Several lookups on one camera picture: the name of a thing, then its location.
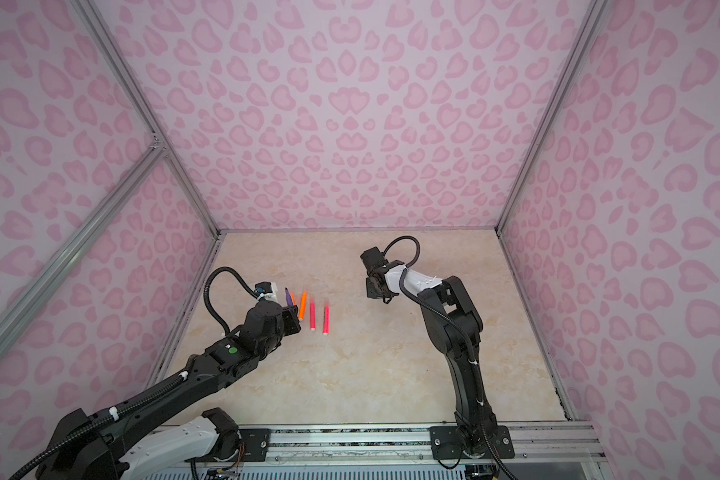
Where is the pink highlighter pen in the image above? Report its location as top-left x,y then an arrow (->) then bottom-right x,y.
309,299 -> 317,331
322,301 -> 330,336

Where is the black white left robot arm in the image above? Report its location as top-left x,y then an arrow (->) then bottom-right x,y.
35,299 -> 301,479

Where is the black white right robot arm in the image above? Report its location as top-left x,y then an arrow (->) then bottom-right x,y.
361,247 -> 498,458

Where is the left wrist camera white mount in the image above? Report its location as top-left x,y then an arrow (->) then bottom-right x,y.
254,281 -> 279,303

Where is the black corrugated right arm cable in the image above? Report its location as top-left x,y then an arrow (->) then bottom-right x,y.
382,235 -> 520,480

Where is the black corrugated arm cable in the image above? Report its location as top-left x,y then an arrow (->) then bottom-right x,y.
382,235 -> 520,480
8,266 -> 259,480

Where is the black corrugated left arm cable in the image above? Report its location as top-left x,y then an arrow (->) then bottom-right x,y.
8,266 -> 259,480

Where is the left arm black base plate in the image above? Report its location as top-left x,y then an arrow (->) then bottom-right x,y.
194,428 -> 272,463

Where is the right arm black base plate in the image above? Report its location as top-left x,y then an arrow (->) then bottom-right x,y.
428,425 -> 516,460

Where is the diagonal aluminium wall strut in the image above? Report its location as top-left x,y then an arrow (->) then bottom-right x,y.
0,141 -> 165,362

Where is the aluminium front rail frame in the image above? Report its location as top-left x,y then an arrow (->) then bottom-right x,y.
86,422 -> 613,480

